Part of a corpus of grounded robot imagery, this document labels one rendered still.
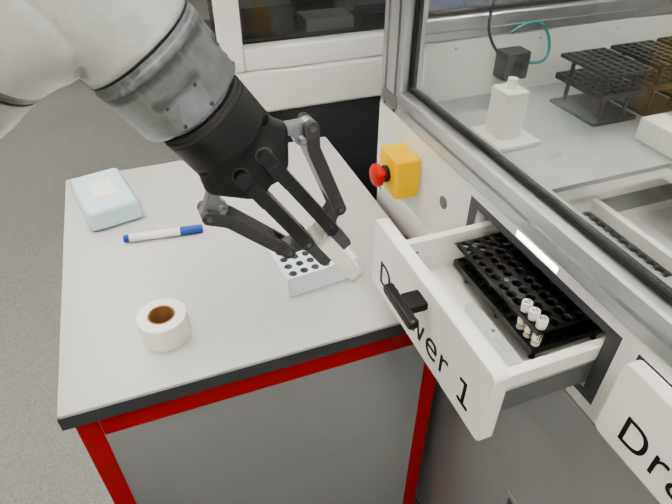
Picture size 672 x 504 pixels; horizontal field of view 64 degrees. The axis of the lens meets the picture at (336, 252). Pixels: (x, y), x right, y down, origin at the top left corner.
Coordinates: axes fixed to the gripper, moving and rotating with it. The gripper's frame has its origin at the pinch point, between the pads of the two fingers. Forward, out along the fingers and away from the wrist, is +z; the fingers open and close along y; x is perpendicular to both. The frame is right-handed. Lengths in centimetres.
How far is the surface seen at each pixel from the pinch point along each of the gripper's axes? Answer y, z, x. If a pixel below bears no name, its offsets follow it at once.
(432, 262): 8.0, 23.6, 11.9
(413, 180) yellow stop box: 15.3, 24.4, 29.5
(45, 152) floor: -97, 41, 258
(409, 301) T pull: 2.2, 13.3, 0.2
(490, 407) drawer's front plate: 1.7, 17.3, -13.8
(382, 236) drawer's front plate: 4.9, 13.8, 12.3
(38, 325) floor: -102, 46, 125
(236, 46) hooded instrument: 8, 6, 80
